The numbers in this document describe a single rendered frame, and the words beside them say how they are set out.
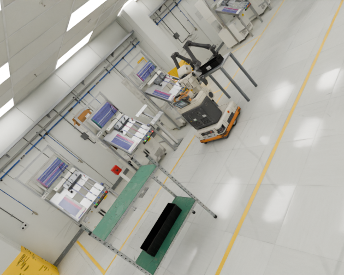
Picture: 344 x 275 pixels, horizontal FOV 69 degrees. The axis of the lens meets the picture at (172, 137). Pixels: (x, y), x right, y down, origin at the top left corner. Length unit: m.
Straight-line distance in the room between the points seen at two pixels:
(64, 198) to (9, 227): 1.94
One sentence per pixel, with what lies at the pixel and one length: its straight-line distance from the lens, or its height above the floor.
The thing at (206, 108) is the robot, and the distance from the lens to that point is 3.89.
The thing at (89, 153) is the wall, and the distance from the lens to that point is 6.59.
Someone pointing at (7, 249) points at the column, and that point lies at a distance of 6.05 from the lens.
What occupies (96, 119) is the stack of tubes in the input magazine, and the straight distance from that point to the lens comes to 5.17.
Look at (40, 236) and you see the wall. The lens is 6.55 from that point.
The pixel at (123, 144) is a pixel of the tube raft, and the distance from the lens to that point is 4.95.
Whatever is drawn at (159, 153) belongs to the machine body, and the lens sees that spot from 5.41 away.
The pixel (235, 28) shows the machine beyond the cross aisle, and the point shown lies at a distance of 8.13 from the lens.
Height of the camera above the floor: 1.80
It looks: 17 degrees down
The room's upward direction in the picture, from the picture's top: 46 degrees counter-clockwise
